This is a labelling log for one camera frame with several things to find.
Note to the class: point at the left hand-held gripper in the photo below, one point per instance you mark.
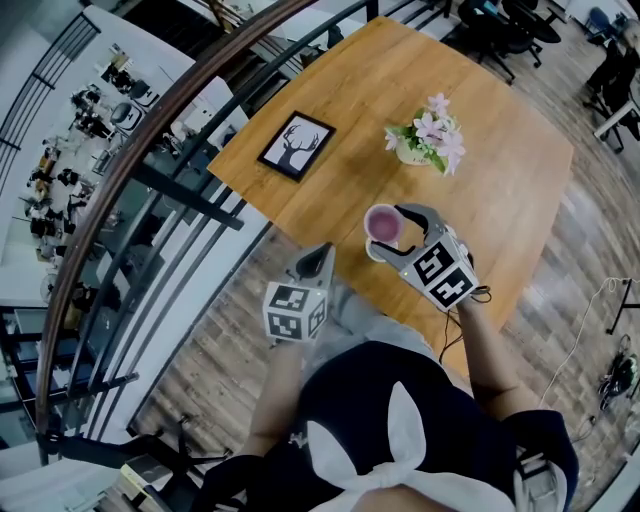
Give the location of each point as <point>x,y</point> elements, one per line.
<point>295,312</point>

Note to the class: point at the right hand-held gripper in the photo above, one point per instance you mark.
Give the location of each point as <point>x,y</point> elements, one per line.
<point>445,272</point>

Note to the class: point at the red plastic cup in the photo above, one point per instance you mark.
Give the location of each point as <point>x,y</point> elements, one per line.
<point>383,223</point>

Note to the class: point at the yellow plastic cup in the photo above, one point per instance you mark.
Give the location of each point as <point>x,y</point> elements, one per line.
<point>372,254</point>

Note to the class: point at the person's left forearm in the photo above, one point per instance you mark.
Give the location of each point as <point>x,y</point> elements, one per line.
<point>275,400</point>

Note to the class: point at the person's right forearm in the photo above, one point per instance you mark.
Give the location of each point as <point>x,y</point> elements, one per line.
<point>487,360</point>

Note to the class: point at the person's grey trousers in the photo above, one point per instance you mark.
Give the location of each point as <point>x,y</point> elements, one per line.
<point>365,330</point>

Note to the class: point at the potted pink flowers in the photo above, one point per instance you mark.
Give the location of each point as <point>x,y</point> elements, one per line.
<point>430,135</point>

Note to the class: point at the person's dark top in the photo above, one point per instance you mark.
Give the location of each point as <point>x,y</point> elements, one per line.
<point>350,385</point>

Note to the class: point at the black framed deer picture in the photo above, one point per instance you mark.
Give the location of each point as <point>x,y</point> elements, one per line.
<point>296,146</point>

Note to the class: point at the black office chair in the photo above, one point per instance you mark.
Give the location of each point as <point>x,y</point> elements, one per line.
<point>532,25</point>
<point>485,35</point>

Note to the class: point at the person's white tied cloth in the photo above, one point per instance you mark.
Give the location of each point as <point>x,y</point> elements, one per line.
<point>395,472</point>

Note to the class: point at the black metal stand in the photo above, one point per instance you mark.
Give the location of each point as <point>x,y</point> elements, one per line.
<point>622,305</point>

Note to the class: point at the black railing with wooden handrail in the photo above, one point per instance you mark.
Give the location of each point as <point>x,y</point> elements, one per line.
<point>90,225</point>

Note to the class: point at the white-legged office desk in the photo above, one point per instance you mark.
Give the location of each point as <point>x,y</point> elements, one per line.
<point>617,125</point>

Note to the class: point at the black folding stand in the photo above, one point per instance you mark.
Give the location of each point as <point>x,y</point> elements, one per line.
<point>160,465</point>

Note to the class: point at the blue chair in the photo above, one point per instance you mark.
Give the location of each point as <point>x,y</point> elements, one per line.
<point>598,20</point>

